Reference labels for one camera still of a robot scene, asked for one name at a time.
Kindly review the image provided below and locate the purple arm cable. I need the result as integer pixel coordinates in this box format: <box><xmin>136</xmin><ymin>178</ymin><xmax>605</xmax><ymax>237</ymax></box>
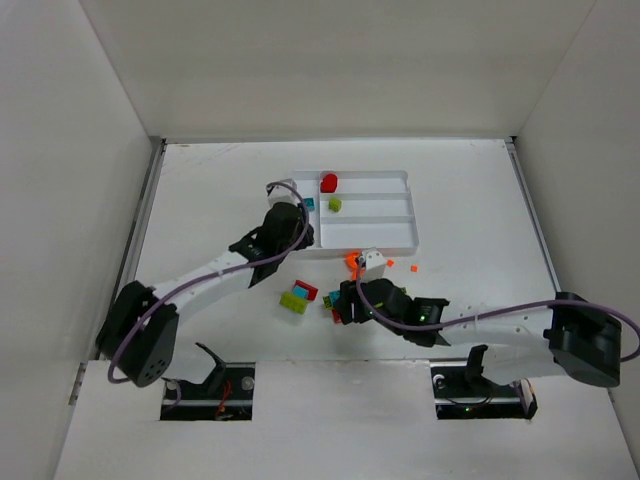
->
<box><xmin>354</xmin><ymin>269</ymin><xmax>640</xmax><ymax>362</ymax></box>
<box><xmin>107</xmin><ymin>180</ymin><xmax>312</xmax><ymax>385</ymax></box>

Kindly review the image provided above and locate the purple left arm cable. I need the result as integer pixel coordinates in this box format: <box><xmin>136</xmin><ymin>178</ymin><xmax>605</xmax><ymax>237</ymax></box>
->
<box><xmin>107</xmin><ymin>180</ymin><xmax>312</xmax><ymax>385</ymax></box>

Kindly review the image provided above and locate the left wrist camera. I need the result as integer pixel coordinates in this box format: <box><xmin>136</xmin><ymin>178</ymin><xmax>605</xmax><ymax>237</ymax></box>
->
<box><xmin>266</xmin><ymin>179</ymin><xmax>300</xmax><ymax>207</ymax></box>

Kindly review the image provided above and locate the red long lego brick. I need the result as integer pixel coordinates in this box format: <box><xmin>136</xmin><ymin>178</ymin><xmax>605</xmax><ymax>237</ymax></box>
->
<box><xmin>294</xmin><ymin>280</ymin><xmax>318</xmax><ymax>301</ymax></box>

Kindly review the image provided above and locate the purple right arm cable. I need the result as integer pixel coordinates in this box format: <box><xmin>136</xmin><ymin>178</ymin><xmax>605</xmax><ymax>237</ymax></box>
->
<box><xmin>354</xmin><ymin>269</ymin><xmax>640</xmax><ymax>362</ymax></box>

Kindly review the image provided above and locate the teal lego brick on stack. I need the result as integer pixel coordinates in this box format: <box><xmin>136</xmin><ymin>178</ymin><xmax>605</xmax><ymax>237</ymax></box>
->
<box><xmin>329</xmin><ymin>290</ymin><xmax>340</xmax><ymax>307</ymax></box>

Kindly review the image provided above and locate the white compartment tray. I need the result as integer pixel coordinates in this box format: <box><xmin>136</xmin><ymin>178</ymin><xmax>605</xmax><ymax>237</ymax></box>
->
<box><xmin>291</xmin><ymin>170</ymin><xmax>419</xmax><ymax>259</ymax></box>

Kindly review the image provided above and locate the teal rounded lego brick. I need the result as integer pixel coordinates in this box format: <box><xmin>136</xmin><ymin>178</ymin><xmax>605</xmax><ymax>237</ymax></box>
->
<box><xmin>292</xmin><ymin>285</ymin><xmax>309</xmax><ymax>299</ymax></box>

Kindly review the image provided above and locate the red rounded lego brick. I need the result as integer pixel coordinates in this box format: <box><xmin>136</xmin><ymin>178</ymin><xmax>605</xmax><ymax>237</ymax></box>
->
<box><xmin>320</xmin><ymin>173</ymin><xmax>338</xmax><ymax>193</ymax></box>

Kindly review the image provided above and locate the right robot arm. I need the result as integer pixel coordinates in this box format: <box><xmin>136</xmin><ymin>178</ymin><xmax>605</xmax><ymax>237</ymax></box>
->
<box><xmin>333</xmin><ymin>279</ymin><xmax>622</xmax><ymax>388</ymax></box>

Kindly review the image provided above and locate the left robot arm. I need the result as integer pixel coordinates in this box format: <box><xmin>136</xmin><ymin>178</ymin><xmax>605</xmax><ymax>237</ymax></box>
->
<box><xmin>95</xmin><ymin>201</ymin><xmax>313</xmax><ymax>388</ymax></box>

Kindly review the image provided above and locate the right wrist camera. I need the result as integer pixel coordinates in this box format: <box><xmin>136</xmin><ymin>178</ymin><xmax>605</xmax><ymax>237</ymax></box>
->
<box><xmin>358</xmin><ymin>248</ymin><xmax>387</xmax><ymax>282</ymax></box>

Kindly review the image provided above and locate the lime small lego brick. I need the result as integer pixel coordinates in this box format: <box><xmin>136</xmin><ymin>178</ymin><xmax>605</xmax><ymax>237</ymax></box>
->
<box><xmin>329</xmin><ymin>198</ymin><xmax>342</xmax><ymax>212</ymax></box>

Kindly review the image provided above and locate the lime lego brick left cluster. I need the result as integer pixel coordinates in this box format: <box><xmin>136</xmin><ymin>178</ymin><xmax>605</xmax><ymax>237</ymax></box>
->
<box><xmin>279</xmin><ymin>292</ymin><xmax>309</xmax><ymax>315</ymax></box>

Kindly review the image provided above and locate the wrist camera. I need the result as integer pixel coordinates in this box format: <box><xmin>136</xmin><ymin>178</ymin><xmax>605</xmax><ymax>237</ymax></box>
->
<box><xmin>358</xmin><ymin>248</ymin><xmax>387</xmax><ymax>282</ymax></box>
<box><xmin>266</xmin><ymin>179</ymin><xmax>300</xmax><ymax>207</ymax></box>

